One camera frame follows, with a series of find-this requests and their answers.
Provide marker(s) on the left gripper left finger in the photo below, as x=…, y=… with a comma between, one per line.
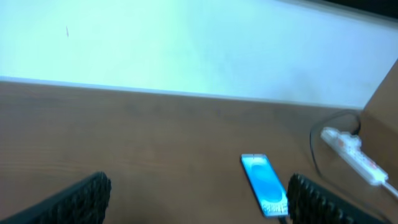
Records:
x=83, y=202

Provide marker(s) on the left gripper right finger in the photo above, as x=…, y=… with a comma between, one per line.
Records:
x=310, y=203

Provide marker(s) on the blue Galaxy smartphone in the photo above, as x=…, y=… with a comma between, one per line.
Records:
x=266, y=186

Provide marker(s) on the white power strip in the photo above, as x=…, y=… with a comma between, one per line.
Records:
x=348, y=147

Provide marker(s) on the brown cardboard panel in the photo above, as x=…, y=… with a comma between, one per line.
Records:
x=379, y=125

